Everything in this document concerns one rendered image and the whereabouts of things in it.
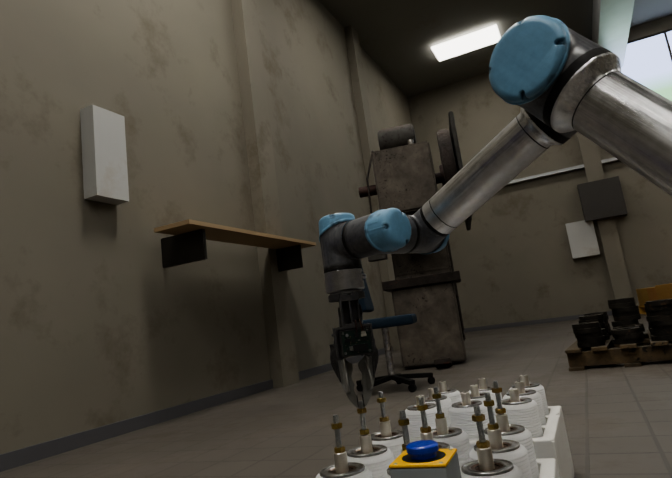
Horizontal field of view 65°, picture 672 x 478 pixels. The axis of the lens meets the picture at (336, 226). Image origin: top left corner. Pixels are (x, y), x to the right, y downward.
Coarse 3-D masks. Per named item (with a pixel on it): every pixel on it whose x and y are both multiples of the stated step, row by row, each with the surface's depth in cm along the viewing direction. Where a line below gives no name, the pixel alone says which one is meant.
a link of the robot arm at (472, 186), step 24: (528, 120) 84; (504, 144) 88; (528, 144) 85; (552, 144) 85; (480, 168) 91; (504, 168) 89; (456, 192) 94; (480, 192) 92; (432, 216) 98; (456, 216) 96; (432, 240) 101
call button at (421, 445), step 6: (408, 444) 66; (414, 444) 65; (420, 444) 65; (426, 444) 64; (432, 444) 64; (408, 450) 64; (414, 450) 64; (420, 450) 63; (426, 450) 63; (432, 450) 63; (414, 456) 64; (420, 456) 64; (426, 456) 63; (432, 456) 64
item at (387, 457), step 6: (390, 450) 97; (348, 456) 96; (372, 456) 94; (378, 456) 94; (384, 456) 94; (390, 456) 95; (360, 462) 93; (366, 462) 93; (372, 462) 92; (378, 462) 93; (384, 462) 93; (390, 462) 94; (372, 468) 92; (378, 468) 92; (384, 468) 93; (372, 474) 92; (378, 474) 92
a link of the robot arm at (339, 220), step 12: (324, 216) 102; (336, 216) 100; (348, 216) 101; (324, 228) 101; (336, 228) 100; (324, 240) 101; (336, 240) 98; (324, 252) 101; (336, 252) 99; (324, 264) 101; (336, 264) 99; (348, 264) 99; (360, 264) 101
